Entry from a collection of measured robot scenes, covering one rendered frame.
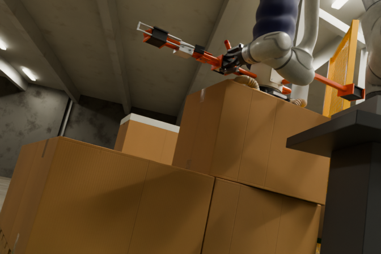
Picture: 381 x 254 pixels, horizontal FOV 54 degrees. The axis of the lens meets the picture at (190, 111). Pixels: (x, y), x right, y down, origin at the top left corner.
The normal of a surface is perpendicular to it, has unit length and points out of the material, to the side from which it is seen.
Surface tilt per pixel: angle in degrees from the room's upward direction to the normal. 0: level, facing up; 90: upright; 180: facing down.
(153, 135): 90
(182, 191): 90
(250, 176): 90
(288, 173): 90
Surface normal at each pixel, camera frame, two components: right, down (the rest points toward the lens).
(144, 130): 0.36, -0.15
